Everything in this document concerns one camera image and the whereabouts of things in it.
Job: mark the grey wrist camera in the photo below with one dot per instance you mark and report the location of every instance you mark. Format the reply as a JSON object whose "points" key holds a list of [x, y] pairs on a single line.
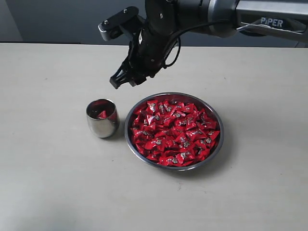
{"points": [[126, 21]]}

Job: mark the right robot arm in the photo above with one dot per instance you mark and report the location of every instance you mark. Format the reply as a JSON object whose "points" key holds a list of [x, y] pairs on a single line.
{"points": [[167, 20]]}

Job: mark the stainless steel cup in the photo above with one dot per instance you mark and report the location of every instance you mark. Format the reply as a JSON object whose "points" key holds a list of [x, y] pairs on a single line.
{"points": [[102, 128]]}

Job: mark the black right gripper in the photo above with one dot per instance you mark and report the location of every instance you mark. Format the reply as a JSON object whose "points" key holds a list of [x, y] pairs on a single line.
{"points": [[147, 55]]}

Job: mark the stainless steel bowl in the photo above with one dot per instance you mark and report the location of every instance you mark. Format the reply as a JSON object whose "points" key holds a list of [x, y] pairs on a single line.
{"points": [[179, 120]]}

